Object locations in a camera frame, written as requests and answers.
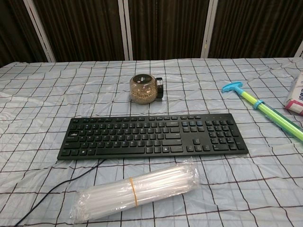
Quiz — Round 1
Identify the black computer keyboard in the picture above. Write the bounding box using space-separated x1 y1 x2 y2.
56 113 250 161

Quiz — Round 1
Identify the grain jar with black lid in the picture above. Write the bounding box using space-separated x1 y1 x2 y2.
129 74 164 104

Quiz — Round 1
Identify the clear bagged straw bundle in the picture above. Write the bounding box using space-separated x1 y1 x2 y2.
72 158 201 222

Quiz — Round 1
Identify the yellow rubber band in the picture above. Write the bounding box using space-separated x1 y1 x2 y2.
129 178 138 205

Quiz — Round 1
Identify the blue checked tablecloth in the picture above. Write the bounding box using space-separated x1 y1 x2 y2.
0 56 303 227

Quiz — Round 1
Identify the dark screen panel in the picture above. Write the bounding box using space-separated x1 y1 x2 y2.
34 0 126 63
208 0 303 59
127 0 211 60
0 0 49 68

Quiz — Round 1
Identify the green blue water squirter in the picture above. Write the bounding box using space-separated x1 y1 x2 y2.
222 81 303 142

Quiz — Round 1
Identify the white pink toothpaste box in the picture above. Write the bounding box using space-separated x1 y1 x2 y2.
284 70 303 112

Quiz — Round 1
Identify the thin black cable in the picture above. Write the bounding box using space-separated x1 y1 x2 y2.
13 158 106 227

